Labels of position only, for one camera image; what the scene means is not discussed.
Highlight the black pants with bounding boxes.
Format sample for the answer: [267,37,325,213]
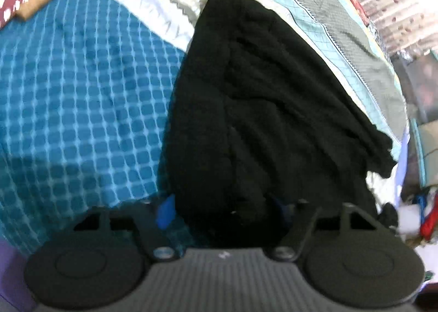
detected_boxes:
[163,0,395,248]

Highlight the blue checkered bedsheet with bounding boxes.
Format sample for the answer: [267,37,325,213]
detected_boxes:
[1,0,185,255]

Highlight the grey teal striped blanket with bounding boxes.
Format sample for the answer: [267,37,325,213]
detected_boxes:
[273,0,408,161]

